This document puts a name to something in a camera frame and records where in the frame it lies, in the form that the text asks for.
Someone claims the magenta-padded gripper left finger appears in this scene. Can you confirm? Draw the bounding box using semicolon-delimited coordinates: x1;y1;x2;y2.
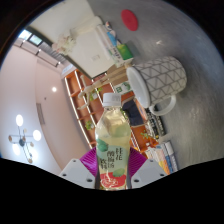
59;148;100;190

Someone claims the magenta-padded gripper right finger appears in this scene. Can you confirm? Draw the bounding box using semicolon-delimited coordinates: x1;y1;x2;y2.
128;148;167;190

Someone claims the clear drink bottle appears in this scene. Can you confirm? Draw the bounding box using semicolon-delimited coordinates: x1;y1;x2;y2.
94;92;132;191

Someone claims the stack of colourful books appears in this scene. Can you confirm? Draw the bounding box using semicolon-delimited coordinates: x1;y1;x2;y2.
144;141;179;176

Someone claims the stack of dark books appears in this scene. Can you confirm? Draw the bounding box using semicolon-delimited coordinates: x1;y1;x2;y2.
143;106;166;139

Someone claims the wooden shelf unit with books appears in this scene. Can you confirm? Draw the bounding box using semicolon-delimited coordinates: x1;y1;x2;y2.
63;69;161;156

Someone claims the multi-bulb ceiling lamp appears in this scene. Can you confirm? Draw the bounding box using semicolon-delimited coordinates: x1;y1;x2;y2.
8;113;43;164

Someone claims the ceiling air vent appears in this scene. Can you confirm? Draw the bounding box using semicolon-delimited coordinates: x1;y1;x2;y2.
35;103;46;126

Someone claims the green and white carton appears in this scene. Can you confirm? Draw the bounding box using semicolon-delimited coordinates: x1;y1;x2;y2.
114;81;133;96

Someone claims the white mug, triangle pattern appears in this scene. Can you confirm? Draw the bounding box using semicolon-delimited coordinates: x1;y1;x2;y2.
125;55;188;117

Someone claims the wooden artist mannequin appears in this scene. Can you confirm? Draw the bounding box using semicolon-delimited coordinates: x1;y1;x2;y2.
77;64;129;101

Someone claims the small green box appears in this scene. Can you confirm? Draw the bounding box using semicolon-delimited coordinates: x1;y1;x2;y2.
114;42;135;63

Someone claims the white tissue pack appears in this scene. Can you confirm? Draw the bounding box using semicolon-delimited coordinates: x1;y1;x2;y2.
96;24;119;63

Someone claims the white vase with flowers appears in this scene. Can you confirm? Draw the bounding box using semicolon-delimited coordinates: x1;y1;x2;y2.
51;15;104;56

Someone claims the window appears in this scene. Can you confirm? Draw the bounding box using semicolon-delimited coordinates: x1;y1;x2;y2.
18;29;44;46

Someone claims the flat round red coaster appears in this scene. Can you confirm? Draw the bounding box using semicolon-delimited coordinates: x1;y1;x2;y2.
120;8;139;32

